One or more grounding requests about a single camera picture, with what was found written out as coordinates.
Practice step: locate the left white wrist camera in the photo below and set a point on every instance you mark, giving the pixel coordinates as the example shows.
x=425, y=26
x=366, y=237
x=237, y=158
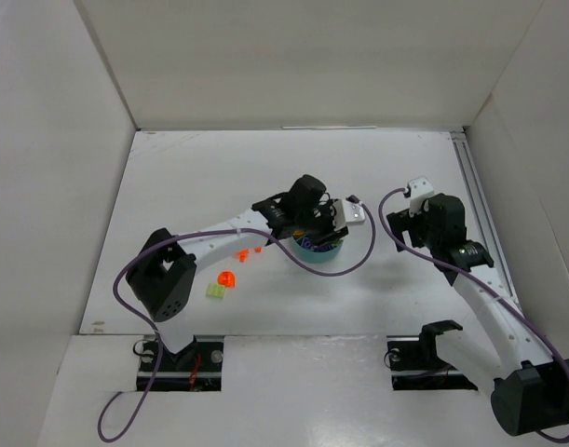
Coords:
x=347, y=213

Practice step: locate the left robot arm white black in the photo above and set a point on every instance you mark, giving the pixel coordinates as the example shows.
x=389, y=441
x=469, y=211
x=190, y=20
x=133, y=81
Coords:
x=162, y=278

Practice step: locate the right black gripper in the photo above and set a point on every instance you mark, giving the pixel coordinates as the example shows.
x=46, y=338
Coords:
x=400, y=223

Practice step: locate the aluminium rail right side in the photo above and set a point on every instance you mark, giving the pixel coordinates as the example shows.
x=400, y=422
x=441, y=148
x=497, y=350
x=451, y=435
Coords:
x=481, y=211

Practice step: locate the dark purple long lego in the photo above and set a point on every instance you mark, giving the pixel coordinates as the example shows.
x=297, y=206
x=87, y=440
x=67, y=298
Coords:
x=325, y=248

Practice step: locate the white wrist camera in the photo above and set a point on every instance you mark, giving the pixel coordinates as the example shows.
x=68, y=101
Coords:
x=347, y=213
x=417, y=191

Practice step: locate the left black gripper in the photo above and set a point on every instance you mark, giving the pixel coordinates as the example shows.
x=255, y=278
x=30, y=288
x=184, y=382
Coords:
x=325, y=230

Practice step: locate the teal round divided container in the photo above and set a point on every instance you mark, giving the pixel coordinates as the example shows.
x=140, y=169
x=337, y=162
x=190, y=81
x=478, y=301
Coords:
x=307, y=251

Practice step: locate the light green lego lower left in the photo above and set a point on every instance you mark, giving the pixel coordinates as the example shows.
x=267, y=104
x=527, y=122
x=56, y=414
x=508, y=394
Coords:
x=215, y=290

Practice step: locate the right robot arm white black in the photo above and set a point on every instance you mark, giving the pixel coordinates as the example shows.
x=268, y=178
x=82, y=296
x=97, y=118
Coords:
x=524, y=376

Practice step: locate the orange round lego lower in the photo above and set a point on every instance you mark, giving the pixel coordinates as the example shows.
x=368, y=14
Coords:
x=227, y=279

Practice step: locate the lavender square lego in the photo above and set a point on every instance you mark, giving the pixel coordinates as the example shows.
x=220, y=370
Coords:
x=307, y=244

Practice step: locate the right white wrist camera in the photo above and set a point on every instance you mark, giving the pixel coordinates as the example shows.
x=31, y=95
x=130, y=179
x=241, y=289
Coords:
x=417, y=191

